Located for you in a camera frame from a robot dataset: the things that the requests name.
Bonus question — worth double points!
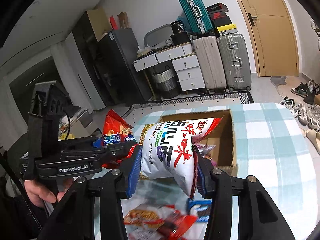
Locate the blue Oreo cookie pack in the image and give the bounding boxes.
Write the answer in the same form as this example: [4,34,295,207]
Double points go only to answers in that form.
[187,198,212,223]

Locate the white red chips bag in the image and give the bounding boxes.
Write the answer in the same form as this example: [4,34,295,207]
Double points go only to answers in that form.
[139,118,221,198]

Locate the red snack bag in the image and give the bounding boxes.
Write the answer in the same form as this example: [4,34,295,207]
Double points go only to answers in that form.
[103,109,137,159]

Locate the white red noodle packet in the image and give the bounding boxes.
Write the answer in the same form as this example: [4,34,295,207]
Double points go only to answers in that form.
[124,204,175,239]

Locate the red black snack pack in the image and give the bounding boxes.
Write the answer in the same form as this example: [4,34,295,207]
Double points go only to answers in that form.
[156,210,197,239]

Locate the left hand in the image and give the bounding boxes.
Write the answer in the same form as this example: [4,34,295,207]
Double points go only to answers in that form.
[24,178,74,207]

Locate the purple candy snack bag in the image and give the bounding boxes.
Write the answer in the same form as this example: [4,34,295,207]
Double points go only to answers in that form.
[196,144,216,160]

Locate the brown cardboard SF box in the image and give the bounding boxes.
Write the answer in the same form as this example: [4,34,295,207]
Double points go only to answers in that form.
[160,109,238,177]

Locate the patterned floor rug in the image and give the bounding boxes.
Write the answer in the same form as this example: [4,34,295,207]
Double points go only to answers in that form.
[122,91,254,119]

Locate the teal white checkered tablecloth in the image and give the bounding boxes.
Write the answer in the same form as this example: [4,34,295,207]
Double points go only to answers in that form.
[116,99,318,239]

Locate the woven laundry basket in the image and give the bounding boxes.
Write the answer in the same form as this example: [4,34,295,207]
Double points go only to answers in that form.
[152,66,181,99]

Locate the silver suitcase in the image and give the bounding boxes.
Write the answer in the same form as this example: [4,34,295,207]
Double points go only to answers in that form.
[217,33,252,92]

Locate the white drawer desk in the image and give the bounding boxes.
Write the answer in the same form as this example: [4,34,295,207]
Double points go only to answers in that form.
[133,42,206,91]

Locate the beige slipper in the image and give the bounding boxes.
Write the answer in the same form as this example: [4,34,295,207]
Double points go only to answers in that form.
[306,129,320,154]

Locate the black refrigerator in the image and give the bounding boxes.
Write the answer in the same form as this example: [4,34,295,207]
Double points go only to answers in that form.
[98,28,152,106]

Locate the beige suitcase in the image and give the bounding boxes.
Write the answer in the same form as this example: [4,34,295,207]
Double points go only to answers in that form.
[192,36,227,90]

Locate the stacked shoe boxes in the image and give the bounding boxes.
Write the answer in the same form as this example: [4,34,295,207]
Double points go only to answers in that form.
[206,3,232,37]

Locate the wooden door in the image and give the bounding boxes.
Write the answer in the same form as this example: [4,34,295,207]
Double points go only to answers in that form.
[237,0,299,77]

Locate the teal suitcase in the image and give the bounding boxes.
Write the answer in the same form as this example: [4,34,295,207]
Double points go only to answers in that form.
[178,0,214,35]

